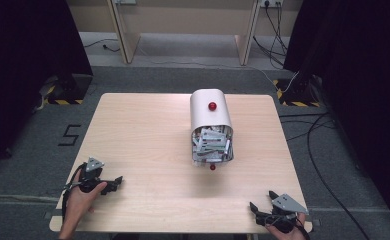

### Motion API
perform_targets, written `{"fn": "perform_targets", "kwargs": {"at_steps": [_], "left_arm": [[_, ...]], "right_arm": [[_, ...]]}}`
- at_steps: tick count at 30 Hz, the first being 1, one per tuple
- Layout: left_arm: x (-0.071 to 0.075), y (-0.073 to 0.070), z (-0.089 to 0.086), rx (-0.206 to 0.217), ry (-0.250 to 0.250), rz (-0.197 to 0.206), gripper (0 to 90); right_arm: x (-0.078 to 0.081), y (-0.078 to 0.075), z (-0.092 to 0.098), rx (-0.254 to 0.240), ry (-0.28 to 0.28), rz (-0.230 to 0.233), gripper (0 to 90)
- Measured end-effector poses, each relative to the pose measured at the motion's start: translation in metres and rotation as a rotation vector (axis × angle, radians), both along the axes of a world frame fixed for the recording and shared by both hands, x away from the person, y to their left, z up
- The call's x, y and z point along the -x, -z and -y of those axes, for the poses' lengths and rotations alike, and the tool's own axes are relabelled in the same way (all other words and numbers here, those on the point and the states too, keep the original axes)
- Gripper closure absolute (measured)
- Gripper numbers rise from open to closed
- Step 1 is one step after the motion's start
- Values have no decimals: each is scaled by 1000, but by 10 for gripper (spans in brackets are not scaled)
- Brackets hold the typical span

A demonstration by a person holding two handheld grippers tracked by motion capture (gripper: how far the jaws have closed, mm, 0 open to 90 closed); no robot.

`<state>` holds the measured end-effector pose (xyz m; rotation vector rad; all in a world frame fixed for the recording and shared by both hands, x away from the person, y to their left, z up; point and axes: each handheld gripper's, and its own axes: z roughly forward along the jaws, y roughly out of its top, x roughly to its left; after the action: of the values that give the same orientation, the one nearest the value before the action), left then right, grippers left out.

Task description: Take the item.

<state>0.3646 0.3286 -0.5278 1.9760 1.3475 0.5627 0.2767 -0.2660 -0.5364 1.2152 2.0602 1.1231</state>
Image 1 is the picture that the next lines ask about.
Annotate pile of grey white packets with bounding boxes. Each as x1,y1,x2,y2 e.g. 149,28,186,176
191,125,234,164

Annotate black floor cables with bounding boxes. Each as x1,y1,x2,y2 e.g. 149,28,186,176
278,112,372,240

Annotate white cylindrical bin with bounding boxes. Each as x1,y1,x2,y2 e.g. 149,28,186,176
189,88,235,167

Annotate black stand base striped tape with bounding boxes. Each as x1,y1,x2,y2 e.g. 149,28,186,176
272,75,321,108
42,73,94,106

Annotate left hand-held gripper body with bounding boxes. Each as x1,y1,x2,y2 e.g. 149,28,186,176
77,157,117,195

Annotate black cables from socket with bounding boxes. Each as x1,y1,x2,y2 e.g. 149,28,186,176
252,2,289,68

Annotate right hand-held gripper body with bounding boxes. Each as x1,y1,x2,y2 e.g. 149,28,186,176
255,193,310,234

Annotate beige wooden desk leg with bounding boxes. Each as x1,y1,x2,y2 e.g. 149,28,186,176
106,0,142,65
234,0,263,67

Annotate person's left hand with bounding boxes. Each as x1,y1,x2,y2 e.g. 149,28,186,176
62,169,108,222

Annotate person's right hand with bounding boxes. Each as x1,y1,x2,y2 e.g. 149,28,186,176
265,212,308,240

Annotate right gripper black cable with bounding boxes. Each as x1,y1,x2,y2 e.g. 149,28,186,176
295,217,312,240

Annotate black cable with plug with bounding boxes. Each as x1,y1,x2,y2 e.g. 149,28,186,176
82,38,121,53

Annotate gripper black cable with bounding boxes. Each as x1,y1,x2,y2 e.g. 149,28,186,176
295,217,312,240
60,162,88,222

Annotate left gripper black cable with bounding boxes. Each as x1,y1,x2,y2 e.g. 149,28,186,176
60,162,88,222

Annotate white wall socket with plugs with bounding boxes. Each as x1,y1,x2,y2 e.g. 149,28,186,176
259,0,284,9

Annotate black curtain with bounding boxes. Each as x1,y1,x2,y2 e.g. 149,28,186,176
0,0,94,178
282,0,390,236

